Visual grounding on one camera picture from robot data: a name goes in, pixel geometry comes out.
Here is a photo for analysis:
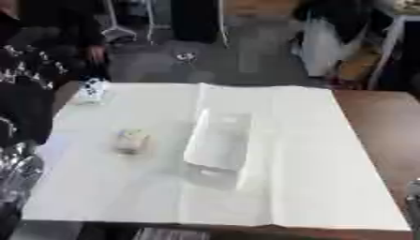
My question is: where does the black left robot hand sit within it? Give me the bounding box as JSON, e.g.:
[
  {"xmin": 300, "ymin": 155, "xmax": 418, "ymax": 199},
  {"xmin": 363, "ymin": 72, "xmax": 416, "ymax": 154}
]
[{"xmin": 0, "ymin": 44, "xmax": 71, "ymax": 148}]

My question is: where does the white open box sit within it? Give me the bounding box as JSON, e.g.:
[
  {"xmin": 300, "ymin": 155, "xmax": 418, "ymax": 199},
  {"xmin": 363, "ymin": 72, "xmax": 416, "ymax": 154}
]
[{"xmin": 182, "ymin": 107, "xmax": 255, "ymax": 173}]

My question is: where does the black and white small toy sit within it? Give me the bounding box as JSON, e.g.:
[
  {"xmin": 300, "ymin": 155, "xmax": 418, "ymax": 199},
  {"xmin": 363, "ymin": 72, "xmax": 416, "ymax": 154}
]
[{"xmin": 73, "ymin": 77, "xmax": 112, "ymax": 106}]

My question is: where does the person's hand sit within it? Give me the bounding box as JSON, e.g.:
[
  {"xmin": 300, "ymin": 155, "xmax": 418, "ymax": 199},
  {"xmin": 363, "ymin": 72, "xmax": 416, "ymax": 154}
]
[{"xmin": 86, "ymin": 44, "xmax": 109, "ymax": 64}]

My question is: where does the person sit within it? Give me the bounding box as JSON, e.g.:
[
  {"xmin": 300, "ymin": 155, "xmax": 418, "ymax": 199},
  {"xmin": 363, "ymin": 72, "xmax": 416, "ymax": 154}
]
[{"xmin": 0, "ymin": 0, "xmax": 111, "ymax": 65}]

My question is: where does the pale small block toy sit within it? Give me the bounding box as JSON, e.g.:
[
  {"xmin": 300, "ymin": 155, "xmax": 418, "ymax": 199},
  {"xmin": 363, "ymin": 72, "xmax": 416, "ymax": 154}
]
[{"xmin": 112, "ymin": 127, "xmax": 153, "ymax": 155}]

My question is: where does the black cabinet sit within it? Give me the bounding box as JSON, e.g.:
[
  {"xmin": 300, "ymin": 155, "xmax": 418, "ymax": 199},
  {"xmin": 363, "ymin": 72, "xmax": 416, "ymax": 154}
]
[{"xmin": 169, "ymin": 0, "xmax": 227, "ymax": 45}]

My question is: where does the white hanging bag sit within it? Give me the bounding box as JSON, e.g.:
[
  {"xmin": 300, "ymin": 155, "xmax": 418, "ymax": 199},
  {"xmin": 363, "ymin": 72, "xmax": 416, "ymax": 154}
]
[{"xmin": 296, "ymin": 17, "xmax": 350, "ymax": 78}]

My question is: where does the yellow bag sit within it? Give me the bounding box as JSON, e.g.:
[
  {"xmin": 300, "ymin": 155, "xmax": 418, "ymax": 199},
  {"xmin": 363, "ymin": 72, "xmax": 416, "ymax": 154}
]
[{"xmin": 336, "ymin": 50, "xmax": 384, "ymax": 83}]

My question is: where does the white table leg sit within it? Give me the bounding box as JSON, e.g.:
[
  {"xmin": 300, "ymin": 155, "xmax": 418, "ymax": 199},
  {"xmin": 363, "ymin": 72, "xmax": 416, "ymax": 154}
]
[{"xmin": 366, "ymin": 13, "xmax": 420, "ymax": 92}]

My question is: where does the white chair frame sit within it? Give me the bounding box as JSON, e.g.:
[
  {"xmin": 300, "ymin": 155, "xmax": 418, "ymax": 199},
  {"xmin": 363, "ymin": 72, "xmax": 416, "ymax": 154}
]
[{"xmin": 99, "ymin": 0, "xmax": 158, "ymax": 43}]

